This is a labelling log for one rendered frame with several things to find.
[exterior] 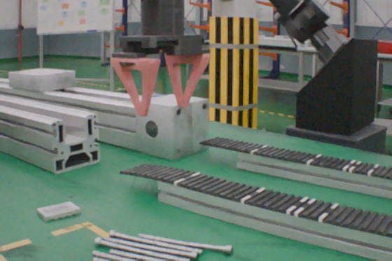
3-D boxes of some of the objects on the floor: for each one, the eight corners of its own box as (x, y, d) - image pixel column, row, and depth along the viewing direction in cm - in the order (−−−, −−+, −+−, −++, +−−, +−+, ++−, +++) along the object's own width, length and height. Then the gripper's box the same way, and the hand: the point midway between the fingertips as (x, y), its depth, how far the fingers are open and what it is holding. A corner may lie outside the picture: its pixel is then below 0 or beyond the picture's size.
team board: (29, 96, 677) (29, -28, 639) (50, 92, 722) (50, -26, 684) (105, 103, 615) (106, -40, 577) (125, 97, 659) (126, -37, 621)
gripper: (148, -11, 51) (149, 122, 54) (211, -6, 60) (212, 107, 64) (109, -6, 55) (110, 115, 58) (173, -4, 65) (174, 102, 68)
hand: (163, 105), depth 61 cm, fingers open, 8 cm apart
